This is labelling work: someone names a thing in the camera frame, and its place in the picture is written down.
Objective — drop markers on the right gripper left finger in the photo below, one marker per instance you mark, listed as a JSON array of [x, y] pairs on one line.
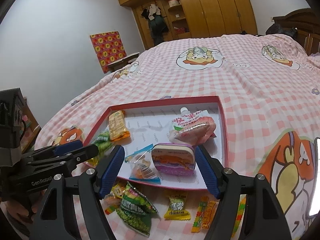
[[56, 218]]

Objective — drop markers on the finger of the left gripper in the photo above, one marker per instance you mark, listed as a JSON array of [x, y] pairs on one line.
[[68, 147], [43, 163]]

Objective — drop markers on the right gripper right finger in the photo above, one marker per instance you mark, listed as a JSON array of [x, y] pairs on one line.
[[263, 217]]

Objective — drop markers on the green pea snack bag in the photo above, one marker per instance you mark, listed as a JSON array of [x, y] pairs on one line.
[[103, 142]]

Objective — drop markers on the yellow green lime candy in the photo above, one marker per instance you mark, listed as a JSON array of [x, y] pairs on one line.
[[176, 208]]

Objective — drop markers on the purple candy tin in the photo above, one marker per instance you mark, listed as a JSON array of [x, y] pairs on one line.
[[174, 159]]

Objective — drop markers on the small yellow candy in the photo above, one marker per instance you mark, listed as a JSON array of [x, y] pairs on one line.
[[93, 162]]

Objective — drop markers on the wooden side shelf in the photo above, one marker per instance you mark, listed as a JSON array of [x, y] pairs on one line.
[[32, 128]]

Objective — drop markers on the burger gummy candy pack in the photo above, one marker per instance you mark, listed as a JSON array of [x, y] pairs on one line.
[[206, 211]]

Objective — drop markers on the clear orange candy wrapper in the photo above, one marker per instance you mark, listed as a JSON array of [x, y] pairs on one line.
[[112, 200]]

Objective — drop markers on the orange wafer biscuit pack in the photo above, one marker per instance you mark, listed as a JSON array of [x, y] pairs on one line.
[[117, 127]]

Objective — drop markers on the clear blue-topped candy bag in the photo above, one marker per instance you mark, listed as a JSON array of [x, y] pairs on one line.
[[141, 166]]

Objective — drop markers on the red shallow cardboard tray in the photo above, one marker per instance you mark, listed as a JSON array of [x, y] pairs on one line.
[[149, 123]]

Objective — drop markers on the pink jelly drink pouch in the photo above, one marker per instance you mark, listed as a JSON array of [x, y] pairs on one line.
[[192, 128]]

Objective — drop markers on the red yellow patterned board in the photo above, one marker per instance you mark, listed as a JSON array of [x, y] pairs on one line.
[[108, 48]]

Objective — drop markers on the pink checkered bedsheet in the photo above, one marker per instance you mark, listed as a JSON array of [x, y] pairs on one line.
[[269, 89]]

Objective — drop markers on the hanging dark clothes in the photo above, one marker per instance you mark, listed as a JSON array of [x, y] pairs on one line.
[[156, 23]]

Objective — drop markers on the wooden wardrobe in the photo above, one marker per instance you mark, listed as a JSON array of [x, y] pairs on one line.
[[195, 18]]

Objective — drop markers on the dark wooden headboard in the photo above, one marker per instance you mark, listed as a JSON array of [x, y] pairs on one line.
[[306, 24]]

